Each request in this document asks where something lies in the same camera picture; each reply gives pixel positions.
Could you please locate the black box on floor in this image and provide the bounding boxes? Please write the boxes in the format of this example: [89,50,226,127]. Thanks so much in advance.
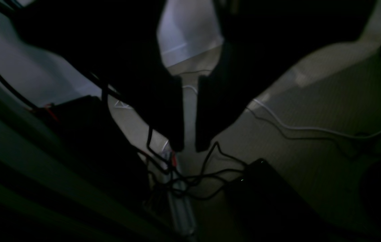
[224,159,332,242]

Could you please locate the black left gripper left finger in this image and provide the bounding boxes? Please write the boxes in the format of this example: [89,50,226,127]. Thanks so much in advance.
[12,0,184,152]

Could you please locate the black tangled floor cables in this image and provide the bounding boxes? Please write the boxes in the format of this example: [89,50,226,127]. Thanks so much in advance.
[133,126,248,202]

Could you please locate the white cable on floor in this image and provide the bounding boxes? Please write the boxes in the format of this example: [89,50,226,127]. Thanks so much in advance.
[182,85,381,140]

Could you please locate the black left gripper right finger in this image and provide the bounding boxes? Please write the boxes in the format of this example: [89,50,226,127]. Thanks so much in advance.
[195,0,376,153]

